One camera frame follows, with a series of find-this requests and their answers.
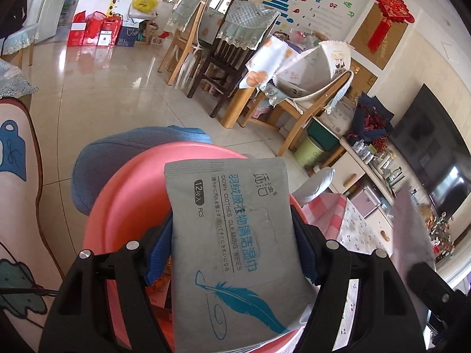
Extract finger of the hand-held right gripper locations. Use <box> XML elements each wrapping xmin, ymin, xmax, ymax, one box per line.
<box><xmin>407</xmin><ymin>262</ymin><xmax>460</xmax><ymax>313</ymax></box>

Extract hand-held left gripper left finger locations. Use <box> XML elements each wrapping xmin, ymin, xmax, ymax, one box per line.
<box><xmin>39</xmin><ymin>214</ymin><xmax>174</xmax><ymax>353</ymax></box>

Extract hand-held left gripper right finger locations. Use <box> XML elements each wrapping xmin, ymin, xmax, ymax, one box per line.
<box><xmin>290</xmin><ymin>206</ymin><xmax>433</xmax><ymax>353</ymax></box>

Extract silver packet with barcode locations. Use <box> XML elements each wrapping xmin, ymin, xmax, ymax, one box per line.
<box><xmin>389</xmin><ymin>187</ymin><xmax>437</xmax><ymax>278</ymax></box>

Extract pink plastic basin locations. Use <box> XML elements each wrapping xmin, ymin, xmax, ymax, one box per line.
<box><xmin>83</xmin><ymin>141</ymin><xmax>313</xmax><ymax>353</ymax></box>

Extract grey feather print wipes packet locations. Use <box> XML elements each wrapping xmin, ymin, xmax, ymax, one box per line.
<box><xmin>164</xmin><ymin>157</ymin><xmax>319</xmax><ymax>353</ymax></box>

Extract pink checked cloth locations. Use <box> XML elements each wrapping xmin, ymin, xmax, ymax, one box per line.
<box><xmin>302</xmin><ymin>192</ymin><xmax>348</xmax><ymax>238</ymax></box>

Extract artificial flower bunch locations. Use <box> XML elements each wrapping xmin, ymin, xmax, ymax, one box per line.
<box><xmin>423</xmin><ymin>211</ymin><xmax>457</xmax><ymax>255</ymax></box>

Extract pale blue cloth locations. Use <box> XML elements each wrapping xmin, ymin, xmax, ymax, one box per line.
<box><xmin>294</xmin><ymin>167</ymin><xmax>336</xmax><ymax>207</ymax></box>

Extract pink storage box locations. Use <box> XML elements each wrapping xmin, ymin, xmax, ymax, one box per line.
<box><xmin>348</xmin><ymin>187</ymin><xmax>382</xmax><ymax>220</ymax></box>

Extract white television cabinet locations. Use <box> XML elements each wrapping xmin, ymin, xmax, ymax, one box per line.
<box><xmin>314</xmin><ymin>136</ymin><xmax>471</xmax><ymax>291</ymax></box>

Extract light green bin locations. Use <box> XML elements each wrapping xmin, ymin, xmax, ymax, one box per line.
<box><xmin>293</xmin><ymin>135</ymin><xmax>326</xmax><ymax>169</ymax></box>

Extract blue stool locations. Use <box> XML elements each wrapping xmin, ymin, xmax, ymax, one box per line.
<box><xmin>72</xmin><ymin>126</ymin><xmax>258</xmax><ymax>216</ymax></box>

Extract dark green bin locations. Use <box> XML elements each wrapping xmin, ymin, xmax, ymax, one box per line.
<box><xmin>306</xmin><ymin>117</ymin><xmax>341</xmax><ymax>151</ymax></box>

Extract black television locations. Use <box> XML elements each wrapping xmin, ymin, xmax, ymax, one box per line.
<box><xmin>388</xmin><ymin>84</ymin><xmax>471</xmax><ymax>226</ymax></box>

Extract cartoon printed floor mat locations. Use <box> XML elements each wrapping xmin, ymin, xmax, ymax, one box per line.
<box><xmin>0</xmin><ymin>97</ymin><xmax>65</xmax><ymax>339</ymax></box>

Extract wooden chair with white cloth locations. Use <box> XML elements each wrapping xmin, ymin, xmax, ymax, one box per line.
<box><xmin>270</xmin><ymin>70</ymin><xmax>354</xmax><ymax>157</ymax></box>

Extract white sack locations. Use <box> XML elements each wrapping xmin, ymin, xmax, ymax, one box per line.
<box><xmin>320</xmin><ymin>96</ymin><xmax>358</xmax><ymax>135</ymax></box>

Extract dark blue flower bouquet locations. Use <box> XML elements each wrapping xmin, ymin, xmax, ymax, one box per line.
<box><xmin>346</xmin><ymin>94</ymin><xmax>395</xmax><ymax>152</ymax></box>

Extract white cartoon print cloth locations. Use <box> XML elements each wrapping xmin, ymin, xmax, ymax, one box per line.
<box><xmin>274</xmin><ymin>40</ymin><xmax>351</xmax><ymax>101</ymax></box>

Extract dark wooden chair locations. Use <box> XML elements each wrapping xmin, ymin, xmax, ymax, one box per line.
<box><xmin>187</xmin><ymin>0</ymin><xmax>281</xmax><ymax>119</ymax></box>

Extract orange print table cover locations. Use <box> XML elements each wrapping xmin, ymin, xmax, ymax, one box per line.
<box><xmin>239</xmin><ymin>33</ymin><xmax>307</xmax><ymax>91</ymax></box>

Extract light wooden chair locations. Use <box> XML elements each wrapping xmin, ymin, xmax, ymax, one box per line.
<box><xmin>158</xmin><ymin>0</ymin><xmax>209</xmax><ymax>89</ymax></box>

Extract blue gift bag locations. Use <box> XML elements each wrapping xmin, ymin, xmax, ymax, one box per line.
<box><xmin>117</xmin><ymin>26</ymin><xmax>140</xmax><ymax>48</ymax></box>

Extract brown cork board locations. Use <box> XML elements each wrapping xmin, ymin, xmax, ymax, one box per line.
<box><xmin>349</xmin><ymin>2</ymin><xmax>409</xmax><ymax>71</ymax></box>

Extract lace edged tablecloth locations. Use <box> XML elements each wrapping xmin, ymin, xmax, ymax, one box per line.
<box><xmin>0</xmin><ymin>61</ymin><xmax>39</xmax><ymax>100</ymax></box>

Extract red gift bag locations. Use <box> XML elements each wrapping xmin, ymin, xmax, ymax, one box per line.
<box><xmin>97</xmin><ymin>15</ymin><xmax>124</xmax><ymax>46</ymax></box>
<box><xmin>68</xmin><ymin>21</ymin><xmax>88</xmax><ymax>46</ymax></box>
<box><xmin>86</xmin><ymin>10</ymin><xmax>107</xmax><ymax>45</ymax></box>

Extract quilted chair cover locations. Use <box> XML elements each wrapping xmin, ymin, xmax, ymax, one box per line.
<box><xmin>215</xmin><ymin>0</ymin><xmax>281</xmax><ymax>47</ymax></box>
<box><xmin>172</xmin><ymin>0</ymin><xmax>209</xmax><ymax>32</ymax></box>

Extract chair with pale cover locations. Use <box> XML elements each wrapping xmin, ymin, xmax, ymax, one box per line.
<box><xmin>0</xmin><ymin>24</ymin><xmax>39</xmax><ymax>71</ymax></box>

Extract white tall cabinet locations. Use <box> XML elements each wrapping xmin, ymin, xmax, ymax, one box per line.
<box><xmin>35</xmin><ymin>0</ymin><xmax>92</xmax><ymax>43</ymax></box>

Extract dark cloth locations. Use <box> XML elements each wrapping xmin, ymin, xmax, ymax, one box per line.
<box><xmin>0</xmin><ymin>0</ymin><xmax>29</xmax><ymax>39</ymax></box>

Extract wall poster blue bars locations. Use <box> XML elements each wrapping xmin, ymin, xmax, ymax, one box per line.
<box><xmin>254</xmin><ymin>0</ymin><xmax>362</xmax><ymax>42</ymax></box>

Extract red knot wall ornament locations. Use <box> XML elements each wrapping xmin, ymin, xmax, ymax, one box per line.
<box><xmin>368</xmin><ymin>0</ymin><xmax>415</xmax><ymax>53</ymax></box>

